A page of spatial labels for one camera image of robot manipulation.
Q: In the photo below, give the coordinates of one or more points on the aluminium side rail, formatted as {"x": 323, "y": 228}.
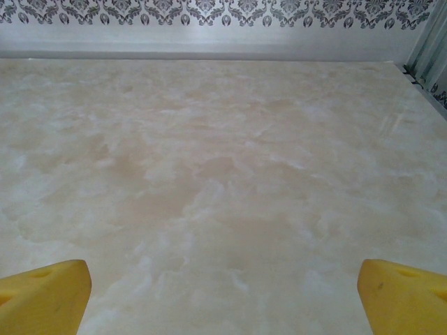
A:
{"x": 427, "y": 92}

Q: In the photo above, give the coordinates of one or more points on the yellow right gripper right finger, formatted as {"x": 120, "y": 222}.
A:
{"x": 405, "y": 303}

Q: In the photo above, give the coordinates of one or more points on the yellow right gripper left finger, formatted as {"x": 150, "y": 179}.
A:
{"x": 42, "y": 300}

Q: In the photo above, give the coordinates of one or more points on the aluminium corner post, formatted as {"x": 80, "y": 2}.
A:
{"x": 431, "y": 31}

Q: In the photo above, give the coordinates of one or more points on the thin aluminium wall rail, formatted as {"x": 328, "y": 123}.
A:
{"x": 209, "y": 55}

